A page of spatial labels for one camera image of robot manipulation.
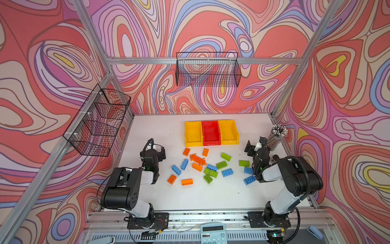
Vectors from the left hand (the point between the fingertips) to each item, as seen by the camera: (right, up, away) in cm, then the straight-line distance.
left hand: (155, 147), depth 94 cm
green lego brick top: (+45, -6, 0) cm, 45 cm away
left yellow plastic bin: (+24, +7, +12) cm, 27 cm away
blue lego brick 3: (+57, -13, -5) cm, 59 cm away
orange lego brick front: (+21, -18, -9) cm, 29 cm away
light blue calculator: (+34, -36, -25) cm, 56 cm away
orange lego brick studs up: (+32, -4, +4) cm, 32 cm away
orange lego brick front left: (+12, -18, -7) cm, 22 cm away
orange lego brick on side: (+26, -11, -3) cm, 29 cm away
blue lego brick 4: (+56, -18, -8) cm, 60 cm away
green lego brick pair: (+34, -14, -5) cm, 38 cm away
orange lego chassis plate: (+26, -7, +1) cm, 27 cm away
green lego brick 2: (+55, -10, -2) cm, 56 cm away
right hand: (+64, +2, +1) cm, 64 cm away
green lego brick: (+41, -11, -3) cm, 43 cm away
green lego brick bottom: (+33, -17, -7) cm, 37 cm away
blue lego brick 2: (+44, -14, -5) cm, 47 cm away
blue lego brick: (+14, -13, -4) cm, 19 cm away
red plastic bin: (+36, +8, +10) cm, 38 cm away
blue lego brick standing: (+19, -10, -3) cm, 21 cm away
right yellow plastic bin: (+50, +9, +14) cm, 52 cm away
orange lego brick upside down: (+19, -4, +4) cm, 20 cm away
